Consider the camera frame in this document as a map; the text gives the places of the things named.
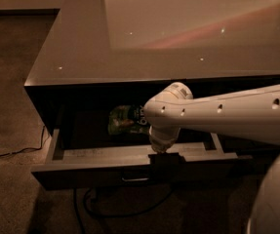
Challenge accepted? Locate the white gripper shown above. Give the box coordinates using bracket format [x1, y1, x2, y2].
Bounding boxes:
[149, 126, 180, 153]

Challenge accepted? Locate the drawer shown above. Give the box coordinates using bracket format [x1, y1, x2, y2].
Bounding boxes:
[31, 107, 255, 191]

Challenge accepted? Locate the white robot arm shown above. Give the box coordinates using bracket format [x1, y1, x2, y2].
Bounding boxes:
[144, 82, 280, 153]

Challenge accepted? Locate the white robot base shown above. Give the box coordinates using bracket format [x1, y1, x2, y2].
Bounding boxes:
[246, 155, 280, 234]

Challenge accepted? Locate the dark cabinet with glossy top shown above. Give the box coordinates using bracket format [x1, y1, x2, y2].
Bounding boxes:
[24, 0, 280, 131]

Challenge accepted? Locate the green snack bag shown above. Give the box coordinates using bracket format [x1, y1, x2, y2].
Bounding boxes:
[107, 105, 150, 136]

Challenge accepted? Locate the thick black floor cable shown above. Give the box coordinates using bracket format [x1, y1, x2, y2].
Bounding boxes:
[72, 185, 177, 234]

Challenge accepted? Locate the thin black floor cable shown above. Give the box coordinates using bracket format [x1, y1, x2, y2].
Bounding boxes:
[0, 125, 46, 169]

